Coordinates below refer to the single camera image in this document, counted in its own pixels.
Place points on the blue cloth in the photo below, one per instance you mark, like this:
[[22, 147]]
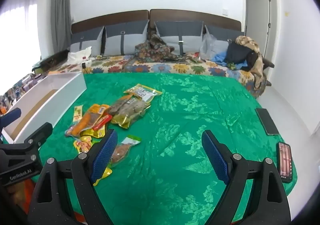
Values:
[[220, 58]]

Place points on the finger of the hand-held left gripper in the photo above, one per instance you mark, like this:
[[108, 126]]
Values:
[[37, 134], [10, 117]]

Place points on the black smartphone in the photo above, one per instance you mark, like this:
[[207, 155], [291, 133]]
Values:
[[267, 121]]

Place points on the black bag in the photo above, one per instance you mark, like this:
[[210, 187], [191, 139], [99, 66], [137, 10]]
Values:
[[237, 54]]

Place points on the clear plastic bag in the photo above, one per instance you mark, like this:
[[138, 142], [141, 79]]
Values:
[[207, 47]]

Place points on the dark green bag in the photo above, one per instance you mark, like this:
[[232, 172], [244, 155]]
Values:
[[52, 59]]

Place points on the orange stool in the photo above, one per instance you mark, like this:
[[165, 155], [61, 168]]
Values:
[[28, 187]]

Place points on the yellow printed snack packet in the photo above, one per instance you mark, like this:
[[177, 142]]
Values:
[[82, 145]]

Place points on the green patterned blanket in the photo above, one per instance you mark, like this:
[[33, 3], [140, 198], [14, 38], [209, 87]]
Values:
[[175, 119]]

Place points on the small black object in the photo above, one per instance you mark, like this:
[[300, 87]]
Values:
[[83, 65]]

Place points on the white light switch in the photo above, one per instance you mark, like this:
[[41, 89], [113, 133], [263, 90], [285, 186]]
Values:
[[225, 11]]

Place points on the red snack packet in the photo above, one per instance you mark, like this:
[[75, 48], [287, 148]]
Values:
[[102, 121]]

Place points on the gold foil snack packet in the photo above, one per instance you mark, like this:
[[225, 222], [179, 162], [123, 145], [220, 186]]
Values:
[[122, 121]]

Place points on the dark patterned cloth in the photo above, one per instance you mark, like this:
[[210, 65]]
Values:
[[155, 51]]

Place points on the floral bed sheet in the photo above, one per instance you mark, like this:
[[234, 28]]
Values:
[[160, 67]]

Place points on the white plastic bag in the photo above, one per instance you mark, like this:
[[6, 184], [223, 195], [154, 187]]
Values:
[[78, 55]]

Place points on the white door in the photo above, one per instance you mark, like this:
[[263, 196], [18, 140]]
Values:
[[257, 19]]

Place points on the yellow-edged clear snack packet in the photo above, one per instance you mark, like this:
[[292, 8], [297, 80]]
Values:
[[142, 92]]

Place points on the grey curtain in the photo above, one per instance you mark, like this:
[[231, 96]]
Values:
[[61, 9]]

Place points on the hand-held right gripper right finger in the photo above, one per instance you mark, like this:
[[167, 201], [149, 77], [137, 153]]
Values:
[[215, 157]]

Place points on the green-topped clear sausage packet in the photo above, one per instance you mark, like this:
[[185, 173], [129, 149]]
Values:
[[122, 151]]

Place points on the narrow yellow snack packet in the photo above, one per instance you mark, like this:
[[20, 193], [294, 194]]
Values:
[[78, 113]]

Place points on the white box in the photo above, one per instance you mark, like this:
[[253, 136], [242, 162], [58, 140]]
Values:
[[62, 94]]

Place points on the row of jars and cans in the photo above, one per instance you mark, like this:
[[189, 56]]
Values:
[[22, 87]]

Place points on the smartphone with lit screen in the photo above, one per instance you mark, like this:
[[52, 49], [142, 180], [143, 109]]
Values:
[[285, 162]]

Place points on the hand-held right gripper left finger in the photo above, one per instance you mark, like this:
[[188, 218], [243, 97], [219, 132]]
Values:
[[106, 154]]

